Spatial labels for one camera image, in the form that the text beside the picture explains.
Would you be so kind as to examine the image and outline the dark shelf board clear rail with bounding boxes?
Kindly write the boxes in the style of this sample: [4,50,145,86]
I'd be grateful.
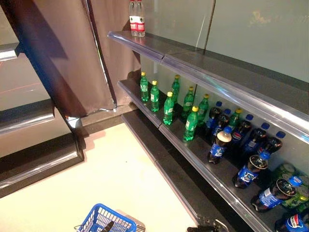
[107,30,309,145]

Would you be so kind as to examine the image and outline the brown curtain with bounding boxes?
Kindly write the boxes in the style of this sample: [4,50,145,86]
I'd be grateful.
[0,0,142,119]

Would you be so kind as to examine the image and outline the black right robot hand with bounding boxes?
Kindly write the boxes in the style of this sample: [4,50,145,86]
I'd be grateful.
[186,218,229,232]

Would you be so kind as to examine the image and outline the dark base shelf board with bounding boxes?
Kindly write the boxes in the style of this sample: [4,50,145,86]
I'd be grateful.
[120,110,256,232]

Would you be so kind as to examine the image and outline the dark shelf board with drinks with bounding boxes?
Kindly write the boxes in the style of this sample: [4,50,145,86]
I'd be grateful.
[117,78,309,232]

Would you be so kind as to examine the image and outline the dark shelving unit silver edges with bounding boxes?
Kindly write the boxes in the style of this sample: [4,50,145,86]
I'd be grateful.
[0,42,85,199]

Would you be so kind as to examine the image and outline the lime green drink bottle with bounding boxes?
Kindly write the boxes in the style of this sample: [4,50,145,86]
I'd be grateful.
[272,162,309,210]

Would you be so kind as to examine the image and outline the cola bottle blue label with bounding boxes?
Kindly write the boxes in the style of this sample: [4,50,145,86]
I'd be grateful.
[207,126,233,165]
[231,114,254,151]
[211,108,232,144]
[250,175,303,213]
[232,151,271,189]
[257,130,287,158]
[243,122,271,156]
[274,212,309,232]
[205,101,223,136]

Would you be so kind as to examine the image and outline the water bottle red label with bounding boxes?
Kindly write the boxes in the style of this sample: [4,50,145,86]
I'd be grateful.
[135,0,146,38]
[128,0,139,37]

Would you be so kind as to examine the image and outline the blue plastic shopping basket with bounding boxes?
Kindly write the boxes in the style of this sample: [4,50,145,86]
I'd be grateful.
[76,203,139,232]

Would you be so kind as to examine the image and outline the green soda bottle yellow cap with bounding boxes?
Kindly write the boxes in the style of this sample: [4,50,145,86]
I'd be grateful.
[183,105,199,143]
[150,80,160,113]
[163,91,175,126]
[197,93,211,127]
[140,71,150,103]
[181,86,196,119]
[227,107,243,131]
[171,74,181,104]

